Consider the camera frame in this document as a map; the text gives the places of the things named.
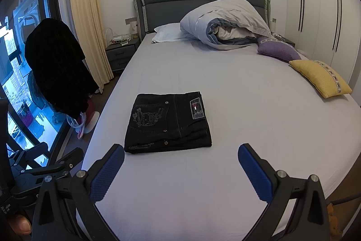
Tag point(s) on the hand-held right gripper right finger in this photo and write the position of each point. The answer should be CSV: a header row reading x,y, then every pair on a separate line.
x,y
255,176

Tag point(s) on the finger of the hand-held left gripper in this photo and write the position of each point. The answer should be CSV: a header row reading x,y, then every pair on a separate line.
x,y
32,153
60,163

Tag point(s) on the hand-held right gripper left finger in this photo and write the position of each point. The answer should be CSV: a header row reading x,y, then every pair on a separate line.
x,y
107,176

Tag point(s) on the black pants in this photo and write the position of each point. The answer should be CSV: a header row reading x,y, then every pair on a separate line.
x,y
169,128

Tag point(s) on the person's left hand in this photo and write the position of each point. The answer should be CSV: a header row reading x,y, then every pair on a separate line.
x,y
21,225

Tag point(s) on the bed with white sheet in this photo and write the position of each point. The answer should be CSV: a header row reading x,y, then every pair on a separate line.
x,y
225,105

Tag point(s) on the black hanging garment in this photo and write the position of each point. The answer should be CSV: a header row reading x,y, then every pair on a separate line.
x,y
56,66

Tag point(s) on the yellow pillow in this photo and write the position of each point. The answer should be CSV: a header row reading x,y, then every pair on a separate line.
x,y
318,74

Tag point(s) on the grey nightstand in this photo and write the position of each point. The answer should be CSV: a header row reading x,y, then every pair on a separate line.
x,y
121,56

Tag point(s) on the purple pillow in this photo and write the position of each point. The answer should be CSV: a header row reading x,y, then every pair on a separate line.
x,y
277,50

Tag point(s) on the clear plastic organizer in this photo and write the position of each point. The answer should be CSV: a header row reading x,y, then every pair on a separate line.
x,y
121,39

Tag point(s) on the dark nightstand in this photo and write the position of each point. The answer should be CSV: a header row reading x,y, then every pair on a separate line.
x,y
287,40

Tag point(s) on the cream curtain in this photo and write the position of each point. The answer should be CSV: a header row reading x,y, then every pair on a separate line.
x,y
87,18

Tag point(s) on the large window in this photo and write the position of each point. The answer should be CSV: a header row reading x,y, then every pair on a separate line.
x,y
22,3

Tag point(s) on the white pillow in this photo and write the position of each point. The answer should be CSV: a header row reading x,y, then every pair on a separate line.
x,y
169,32

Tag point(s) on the grey white duvet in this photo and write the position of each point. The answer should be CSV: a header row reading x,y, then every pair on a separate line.
x,y
225,18

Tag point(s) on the white wardrobe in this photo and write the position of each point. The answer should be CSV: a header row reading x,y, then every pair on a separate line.
x,y
318,3

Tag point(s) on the grey padded headboard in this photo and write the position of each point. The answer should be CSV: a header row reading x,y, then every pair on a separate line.
x,y
174,1

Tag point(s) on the metal wall switch plate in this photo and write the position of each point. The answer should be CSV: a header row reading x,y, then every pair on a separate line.
x,y
131,20

